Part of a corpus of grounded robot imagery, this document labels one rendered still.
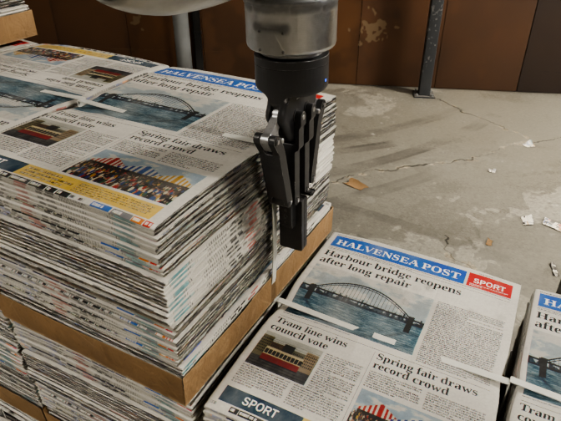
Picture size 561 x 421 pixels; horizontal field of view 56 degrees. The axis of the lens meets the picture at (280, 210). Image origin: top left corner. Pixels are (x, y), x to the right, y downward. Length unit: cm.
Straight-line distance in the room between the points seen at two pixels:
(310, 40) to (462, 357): 40
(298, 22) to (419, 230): 197
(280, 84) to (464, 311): 39
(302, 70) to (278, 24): 5
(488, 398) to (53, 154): 53
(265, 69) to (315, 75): 5
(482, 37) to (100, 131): 365
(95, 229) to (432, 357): 40
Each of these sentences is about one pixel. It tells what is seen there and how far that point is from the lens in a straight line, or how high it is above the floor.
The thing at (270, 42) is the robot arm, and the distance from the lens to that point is 51.
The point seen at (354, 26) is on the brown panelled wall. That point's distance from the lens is 402.
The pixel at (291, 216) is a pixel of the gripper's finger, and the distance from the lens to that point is 61.
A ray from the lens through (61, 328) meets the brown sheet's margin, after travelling 67.
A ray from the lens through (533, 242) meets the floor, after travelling 250.
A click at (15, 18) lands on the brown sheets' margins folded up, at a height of 110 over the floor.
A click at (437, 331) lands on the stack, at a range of 70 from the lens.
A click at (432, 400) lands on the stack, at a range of 63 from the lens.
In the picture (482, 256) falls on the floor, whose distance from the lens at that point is 233.
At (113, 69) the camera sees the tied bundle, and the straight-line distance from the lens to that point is 87.
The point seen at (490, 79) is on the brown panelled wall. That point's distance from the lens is 423.
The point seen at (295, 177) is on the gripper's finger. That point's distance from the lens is 58.
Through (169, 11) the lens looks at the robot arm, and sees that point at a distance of 37.
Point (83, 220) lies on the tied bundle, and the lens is 52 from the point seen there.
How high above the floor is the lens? 130
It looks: 32 degrees down
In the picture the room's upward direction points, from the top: straight up
